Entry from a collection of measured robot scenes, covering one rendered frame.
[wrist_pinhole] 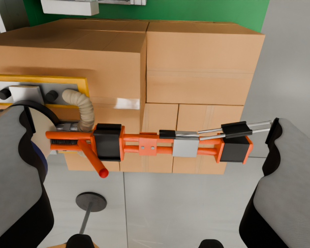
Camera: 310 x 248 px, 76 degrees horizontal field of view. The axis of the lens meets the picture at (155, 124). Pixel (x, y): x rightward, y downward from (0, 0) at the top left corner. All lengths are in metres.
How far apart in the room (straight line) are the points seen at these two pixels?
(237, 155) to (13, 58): 0.79
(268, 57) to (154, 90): 1.05
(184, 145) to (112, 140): 0.20
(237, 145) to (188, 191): 2.11
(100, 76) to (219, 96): 0.75
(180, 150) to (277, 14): 1.45
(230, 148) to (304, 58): 1.54
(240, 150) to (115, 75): 0.47
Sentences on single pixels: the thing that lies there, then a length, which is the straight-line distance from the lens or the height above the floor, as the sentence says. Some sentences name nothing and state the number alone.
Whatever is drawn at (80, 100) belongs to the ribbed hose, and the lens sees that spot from 0.59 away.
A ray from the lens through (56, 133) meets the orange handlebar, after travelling 0.61.
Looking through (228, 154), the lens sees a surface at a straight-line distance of 0.60.
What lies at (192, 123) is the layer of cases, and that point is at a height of 0.54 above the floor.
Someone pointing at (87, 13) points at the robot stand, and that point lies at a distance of 0.66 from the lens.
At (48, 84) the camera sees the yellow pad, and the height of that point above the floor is 1.08.
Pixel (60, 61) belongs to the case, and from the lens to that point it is 0.78.
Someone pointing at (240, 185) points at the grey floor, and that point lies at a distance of 2.72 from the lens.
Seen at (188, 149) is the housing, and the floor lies 1.20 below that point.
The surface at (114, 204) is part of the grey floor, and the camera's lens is 2.91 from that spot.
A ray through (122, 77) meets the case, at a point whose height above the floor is 0.94.
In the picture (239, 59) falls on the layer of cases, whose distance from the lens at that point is 1.20.
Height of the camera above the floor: 1.62
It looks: 57 degrees down
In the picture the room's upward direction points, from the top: 178 degrees counter-clockwise
